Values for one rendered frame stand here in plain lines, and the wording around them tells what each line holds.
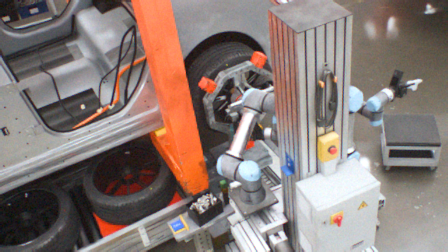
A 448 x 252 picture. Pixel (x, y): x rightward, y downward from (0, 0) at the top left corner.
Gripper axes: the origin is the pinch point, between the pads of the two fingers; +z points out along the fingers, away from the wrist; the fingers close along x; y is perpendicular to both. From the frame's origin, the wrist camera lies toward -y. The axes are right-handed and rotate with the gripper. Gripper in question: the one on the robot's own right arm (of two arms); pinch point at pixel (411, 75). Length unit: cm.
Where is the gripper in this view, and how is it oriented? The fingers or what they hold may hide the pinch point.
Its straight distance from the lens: 312.0
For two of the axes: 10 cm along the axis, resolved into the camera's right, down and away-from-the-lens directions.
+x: 5.9, 3.4, -7.4
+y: 2.1, 8.2, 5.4
